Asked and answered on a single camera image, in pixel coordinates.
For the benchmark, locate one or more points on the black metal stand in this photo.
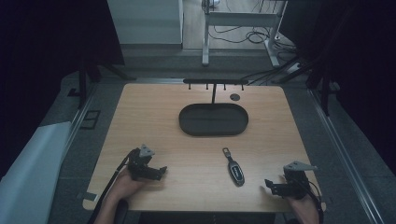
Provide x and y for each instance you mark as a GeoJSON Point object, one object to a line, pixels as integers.
{"type": "Point", "coordinates": [323, 90]}
{"type": "Point", "coordinates": [82, 84]}

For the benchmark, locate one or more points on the white desk frame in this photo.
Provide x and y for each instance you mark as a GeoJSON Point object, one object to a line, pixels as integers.
{"type": "Point", "coordinates": [239, 19]}

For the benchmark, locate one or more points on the white cabinet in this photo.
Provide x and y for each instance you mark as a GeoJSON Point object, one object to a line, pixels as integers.
{"type": "Point", "coordinates": [144, 21]}

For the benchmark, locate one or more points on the black round table grommet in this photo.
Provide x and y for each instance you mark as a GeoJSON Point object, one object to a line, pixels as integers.
{"type": "Point", "coordinates": [235, 97]}

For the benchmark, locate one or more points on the black key rack with tray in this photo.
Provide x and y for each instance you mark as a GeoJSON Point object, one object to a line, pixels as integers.
{"type": "Point", "coordinates": [213, 119]}

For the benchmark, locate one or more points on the black car key fob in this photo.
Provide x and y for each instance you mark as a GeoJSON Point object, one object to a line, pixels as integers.
{"type": "Point", "coordinates": [235, 169]}

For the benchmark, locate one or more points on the white power strip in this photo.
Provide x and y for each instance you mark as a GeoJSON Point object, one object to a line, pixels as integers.
{"type": "Point", "coordinates": [293, 67]}

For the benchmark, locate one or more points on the person's left hand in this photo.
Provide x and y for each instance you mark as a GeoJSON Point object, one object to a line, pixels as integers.
{"type": "Point", "coordinates": [124, 185]}

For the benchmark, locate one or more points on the person's dark clothing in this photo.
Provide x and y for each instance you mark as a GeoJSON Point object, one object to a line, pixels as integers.
{"type": "Point", "coordinates": [207, 218]}

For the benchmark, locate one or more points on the person's right hand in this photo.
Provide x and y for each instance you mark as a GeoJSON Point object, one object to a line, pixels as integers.
{"type": "Point", "coordinates": [303, 207]}

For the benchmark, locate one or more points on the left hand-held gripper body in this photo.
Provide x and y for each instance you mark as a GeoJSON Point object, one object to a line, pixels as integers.
{"type": "Point", "coordinates": [138, 163]}

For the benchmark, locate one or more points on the aluminium floor rail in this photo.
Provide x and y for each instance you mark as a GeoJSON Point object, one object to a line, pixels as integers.
{"type": "Point", "coordinates": [79, 118]}
{"type": "Point", "coordinates": [345, 155]}

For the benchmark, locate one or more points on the dark curtain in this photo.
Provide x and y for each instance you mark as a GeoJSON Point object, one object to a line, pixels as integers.
{"type": "Point", "coordinates": [358, 62]}
{"type": "Point", "coordinates": [46, 62]}

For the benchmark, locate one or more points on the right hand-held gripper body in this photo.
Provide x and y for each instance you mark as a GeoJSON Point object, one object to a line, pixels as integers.
{"type": "Point", "coordinates": [295, 183]}

